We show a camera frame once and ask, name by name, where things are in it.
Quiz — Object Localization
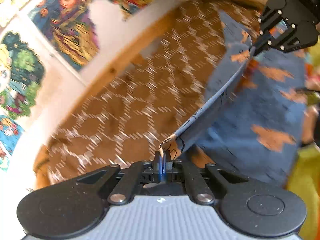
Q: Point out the blue pants with orange patches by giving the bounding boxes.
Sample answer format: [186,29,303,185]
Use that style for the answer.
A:
[163,11,306,186]

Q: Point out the brown patterned bedsheet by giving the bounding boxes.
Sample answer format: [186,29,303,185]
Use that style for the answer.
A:
[47,1,259,184]

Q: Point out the orange blue yellow blanket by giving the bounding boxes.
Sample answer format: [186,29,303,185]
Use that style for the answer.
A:
[287,43,319,239]

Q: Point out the wooden bed frame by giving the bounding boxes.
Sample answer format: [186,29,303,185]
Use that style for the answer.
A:
[33,0,267,189]

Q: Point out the green blue wall poster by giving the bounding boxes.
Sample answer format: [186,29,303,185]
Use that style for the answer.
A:
[1,31,46,173]

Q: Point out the purple yellow wall poster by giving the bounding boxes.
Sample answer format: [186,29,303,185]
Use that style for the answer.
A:
[28,0,99,71]

